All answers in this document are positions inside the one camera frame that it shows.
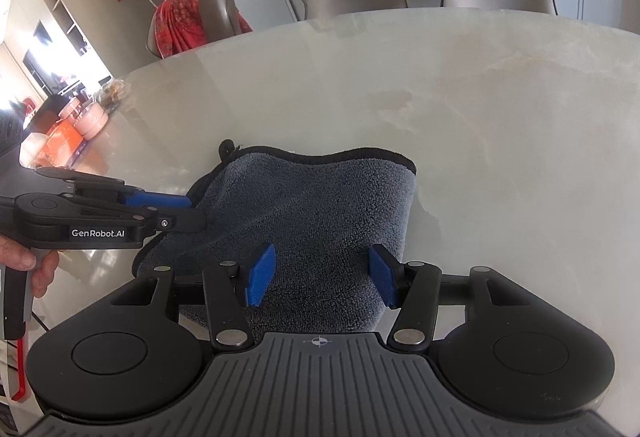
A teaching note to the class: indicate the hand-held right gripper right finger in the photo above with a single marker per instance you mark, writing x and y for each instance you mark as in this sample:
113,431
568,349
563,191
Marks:
382,277

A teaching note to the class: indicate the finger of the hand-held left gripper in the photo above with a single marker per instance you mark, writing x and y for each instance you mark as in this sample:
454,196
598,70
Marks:
182,219
157,201

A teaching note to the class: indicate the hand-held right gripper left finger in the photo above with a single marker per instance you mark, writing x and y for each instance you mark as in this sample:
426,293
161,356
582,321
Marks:
260,277

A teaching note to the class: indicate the blue and grey microfibre towel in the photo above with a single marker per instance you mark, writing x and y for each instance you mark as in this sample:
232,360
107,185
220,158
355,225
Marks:
310,217

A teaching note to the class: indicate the person's left hand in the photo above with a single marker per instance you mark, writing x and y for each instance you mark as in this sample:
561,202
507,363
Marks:
45,274

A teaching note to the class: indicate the orange box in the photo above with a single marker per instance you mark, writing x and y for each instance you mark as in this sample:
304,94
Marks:
62,144

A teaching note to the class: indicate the pink round container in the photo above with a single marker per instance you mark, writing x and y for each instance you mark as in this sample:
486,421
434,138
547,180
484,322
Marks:
87,119

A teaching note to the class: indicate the red patterned cloth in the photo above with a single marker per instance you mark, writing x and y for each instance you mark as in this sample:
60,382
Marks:
185,22

